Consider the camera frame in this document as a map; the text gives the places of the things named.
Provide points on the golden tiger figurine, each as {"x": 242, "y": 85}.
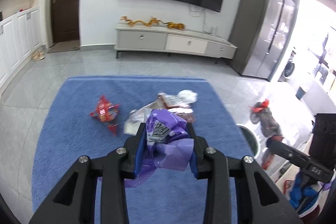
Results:
{"x": 177, "y": 26}

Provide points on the person's right hand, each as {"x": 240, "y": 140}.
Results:
{"x": 302, "y": 192}

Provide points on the purple plastic bag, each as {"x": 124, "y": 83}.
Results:
{"x": 170, "y": 153}

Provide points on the brown doormat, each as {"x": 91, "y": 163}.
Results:
{"x": 63, "y": 47}

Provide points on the balcony window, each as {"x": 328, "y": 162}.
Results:
{"x": 324, "y": 64}

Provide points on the washing machine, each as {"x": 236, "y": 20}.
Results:
{"x": 288, "y": 70}

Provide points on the grey trash bin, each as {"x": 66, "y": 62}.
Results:
{"x": 252, "y": 140}

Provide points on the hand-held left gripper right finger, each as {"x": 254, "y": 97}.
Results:
{"x": 194, "y": 166}

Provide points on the red silver wrapper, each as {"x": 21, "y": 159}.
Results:
{"x": 267, "y": 121}

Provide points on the small red wrapper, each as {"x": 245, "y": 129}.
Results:
{"x": 105, "y": 113}

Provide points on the white lower cabinets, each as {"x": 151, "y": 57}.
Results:
{"x": 23, "y": 35}

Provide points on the pair of beige slippers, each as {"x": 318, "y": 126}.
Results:
{"x": 38, "y": 55}

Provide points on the clear white plastic bag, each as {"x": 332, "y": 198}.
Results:
{"x": 134, "y": 121}

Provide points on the white router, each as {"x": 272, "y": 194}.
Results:
{"x": 214, "y": 29}

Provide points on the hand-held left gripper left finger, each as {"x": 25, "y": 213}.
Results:
{"x": 138, "y": 158}

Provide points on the golden dragon figurine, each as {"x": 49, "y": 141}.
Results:
{"x": 136, "y": 21}

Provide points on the crumpled white tissue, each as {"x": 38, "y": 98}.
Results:
{"x": 187, "y": 95}

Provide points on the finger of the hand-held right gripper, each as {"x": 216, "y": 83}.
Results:
{"x": 283, "y": 151}

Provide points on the blue fluffy blanket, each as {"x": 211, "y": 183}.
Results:
{"x": 65, "y": 148}

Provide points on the dark red snack bag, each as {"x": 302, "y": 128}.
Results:
{"x": 173, "y": 102}

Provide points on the white television stand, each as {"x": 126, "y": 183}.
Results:
{"x": 183, "y": 43}

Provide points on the grey steel refrigerator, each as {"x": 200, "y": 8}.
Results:
{"x": 262, "y": 37}

